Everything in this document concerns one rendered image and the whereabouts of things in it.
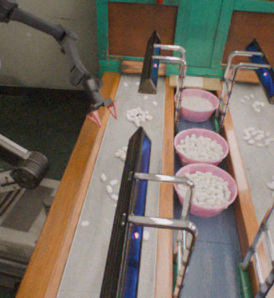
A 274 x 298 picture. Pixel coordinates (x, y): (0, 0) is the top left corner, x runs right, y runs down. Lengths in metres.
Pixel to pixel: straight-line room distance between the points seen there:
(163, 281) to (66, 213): 0.44
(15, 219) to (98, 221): 0.54
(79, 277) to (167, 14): 1.56
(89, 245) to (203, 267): 0.42
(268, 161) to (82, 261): 0.99
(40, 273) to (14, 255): 0.57
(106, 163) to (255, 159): 0.72
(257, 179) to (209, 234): 0.36
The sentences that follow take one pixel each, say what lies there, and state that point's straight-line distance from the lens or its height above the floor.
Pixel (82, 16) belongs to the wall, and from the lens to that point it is 3.11.
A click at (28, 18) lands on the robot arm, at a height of 1.25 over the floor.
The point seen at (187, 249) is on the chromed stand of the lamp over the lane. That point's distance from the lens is 0.84.
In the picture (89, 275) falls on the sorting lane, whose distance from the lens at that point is 1.12.
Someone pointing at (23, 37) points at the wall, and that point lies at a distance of 3.34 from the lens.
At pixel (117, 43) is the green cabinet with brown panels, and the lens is 2.17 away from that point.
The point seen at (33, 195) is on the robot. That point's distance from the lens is 1.75.
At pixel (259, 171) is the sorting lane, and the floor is 0.74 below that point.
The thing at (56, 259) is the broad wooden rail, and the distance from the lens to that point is 1.14.
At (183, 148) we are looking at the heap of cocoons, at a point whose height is 0.73.
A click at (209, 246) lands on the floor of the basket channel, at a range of 1.30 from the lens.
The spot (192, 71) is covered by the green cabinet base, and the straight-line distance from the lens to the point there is 2.21.
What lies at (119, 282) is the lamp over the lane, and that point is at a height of 1.11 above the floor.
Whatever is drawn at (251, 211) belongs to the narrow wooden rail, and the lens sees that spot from 1.34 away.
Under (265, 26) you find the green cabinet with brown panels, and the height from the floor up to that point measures 1.13.
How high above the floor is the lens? 1.71
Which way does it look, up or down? 40 degrees down
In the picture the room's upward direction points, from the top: 3 degrees clockwise
